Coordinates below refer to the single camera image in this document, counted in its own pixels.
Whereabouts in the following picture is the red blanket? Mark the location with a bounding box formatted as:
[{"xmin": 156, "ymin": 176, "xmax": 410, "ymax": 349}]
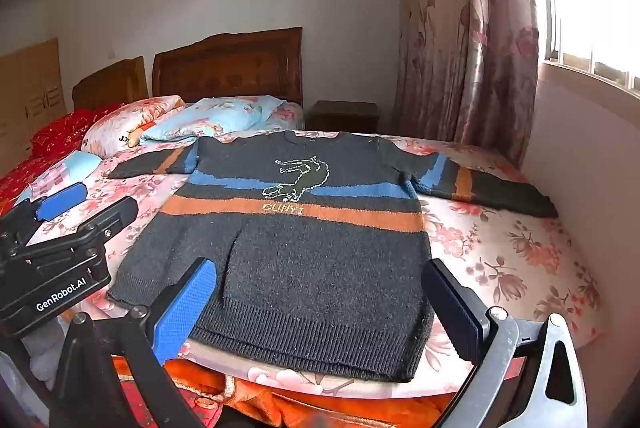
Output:
[{"xmin": 0, "ymin": 105, "xmax": 124, "ymax": 209}]

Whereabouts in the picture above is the small wooden headboard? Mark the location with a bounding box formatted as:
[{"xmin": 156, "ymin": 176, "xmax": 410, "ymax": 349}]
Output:
[{"xmin": 71, "ymin": 56, "xmax": 150, "ymax": 112}]

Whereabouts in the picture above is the orange blanket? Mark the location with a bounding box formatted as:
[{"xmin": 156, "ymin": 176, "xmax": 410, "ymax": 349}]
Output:
[{"xmin": 112, "ymin": 354, "xmax": 527, "ymax": 428}]

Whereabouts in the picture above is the dark wooden nightstand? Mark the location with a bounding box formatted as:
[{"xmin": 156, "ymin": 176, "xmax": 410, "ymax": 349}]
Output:
[{"xmin": 306, "ymin": 101, "xmax": 379, "ymax": 134}]

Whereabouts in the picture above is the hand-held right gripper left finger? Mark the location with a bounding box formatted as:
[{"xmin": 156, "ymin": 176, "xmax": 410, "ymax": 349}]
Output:
[{"xmin": 47, "ymin": 257, "xmax": 218, "ymax": 428}]

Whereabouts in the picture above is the light blue floral pillow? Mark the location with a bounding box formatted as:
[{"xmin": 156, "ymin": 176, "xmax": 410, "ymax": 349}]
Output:
[{"xmin": 140, "ymin": 95, "xmax": 289, "ymax": 144}]

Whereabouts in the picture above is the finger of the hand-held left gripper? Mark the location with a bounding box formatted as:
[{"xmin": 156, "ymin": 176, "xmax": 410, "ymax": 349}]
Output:
[
  {"xmin": 0, "ymin": 181, "xmax": 89, "ymax": 255},
  {"xmin": 10, "ymin": 196, "xmax": 140, "ymax": 270}
]

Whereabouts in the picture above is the brown cardboard panel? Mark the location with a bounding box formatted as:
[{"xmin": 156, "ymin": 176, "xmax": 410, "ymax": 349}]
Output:
[{"xmin": 0, "ymin": 37, "xmax": 68, "ymax": 140}]

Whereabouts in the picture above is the pink floral curtain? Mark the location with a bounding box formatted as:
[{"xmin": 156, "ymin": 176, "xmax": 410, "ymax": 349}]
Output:
[{"xmin": 392, "ymin": 0, "xmax": 541, "ymax": 169}]

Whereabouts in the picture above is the dark striped knit sweater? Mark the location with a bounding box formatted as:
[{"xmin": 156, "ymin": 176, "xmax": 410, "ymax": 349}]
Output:
[{"xmin": 106, "ymin": 131, "xmax": 559, "ymax": 383}]

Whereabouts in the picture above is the pink floral bed sheet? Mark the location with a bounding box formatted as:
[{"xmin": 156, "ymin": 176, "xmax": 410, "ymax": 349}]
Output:
[{"xmin": 0, "ymin": 128, "xmax": 604, "ymax": 397}]

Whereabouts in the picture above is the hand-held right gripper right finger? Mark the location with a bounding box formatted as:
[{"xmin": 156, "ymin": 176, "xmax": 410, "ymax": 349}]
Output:
[{"xmin": 421, "ymin": 258, "xmax": 591, "ymax": 428}]

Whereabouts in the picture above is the brown wooden door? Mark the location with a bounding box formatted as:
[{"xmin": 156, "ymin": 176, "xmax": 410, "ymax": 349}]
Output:
[{"xmin": 151, "ymin": 27, "xmax": 304, "ymax": 109}]

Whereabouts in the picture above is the light blue folded cloth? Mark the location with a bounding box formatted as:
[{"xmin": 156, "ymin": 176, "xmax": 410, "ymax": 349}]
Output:
[{"xmin": 15, "ymin": 151, "xmax": 101, "ymax": 209}]

